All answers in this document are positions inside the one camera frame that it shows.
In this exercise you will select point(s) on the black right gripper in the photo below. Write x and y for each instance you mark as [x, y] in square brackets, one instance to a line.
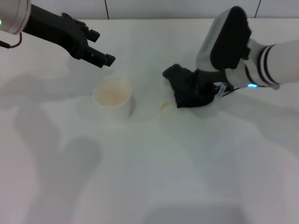
[210, 75]

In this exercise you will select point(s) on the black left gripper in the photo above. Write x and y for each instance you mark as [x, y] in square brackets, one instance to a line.
[56, 35]

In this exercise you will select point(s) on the dark blue rag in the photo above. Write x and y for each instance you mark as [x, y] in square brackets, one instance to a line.
[187, 91]

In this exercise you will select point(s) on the white paper cup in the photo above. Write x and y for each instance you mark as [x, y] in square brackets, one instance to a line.
[114, 100]

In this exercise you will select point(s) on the brown water stain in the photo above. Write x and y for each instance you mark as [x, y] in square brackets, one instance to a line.
[164, 105]

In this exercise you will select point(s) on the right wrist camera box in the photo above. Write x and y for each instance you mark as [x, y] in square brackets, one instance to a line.
[222, 39]

